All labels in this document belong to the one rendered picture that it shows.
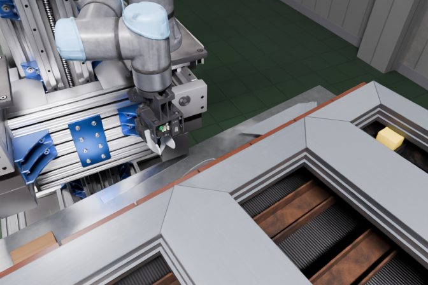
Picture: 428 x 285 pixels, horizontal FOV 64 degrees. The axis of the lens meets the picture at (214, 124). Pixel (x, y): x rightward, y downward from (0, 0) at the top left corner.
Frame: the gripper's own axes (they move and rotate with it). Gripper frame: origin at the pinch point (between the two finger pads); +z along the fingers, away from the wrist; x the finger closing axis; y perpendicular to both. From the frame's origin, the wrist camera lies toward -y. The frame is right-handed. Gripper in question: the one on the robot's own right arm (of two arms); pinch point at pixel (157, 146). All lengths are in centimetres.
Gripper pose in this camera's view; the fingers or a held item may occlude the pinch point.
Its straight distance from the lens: 84.7
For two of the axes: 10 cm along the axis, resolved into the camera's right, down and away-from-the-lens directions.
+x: 8.1, -3.8, 4.5
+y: 5.9, 5.5, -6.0
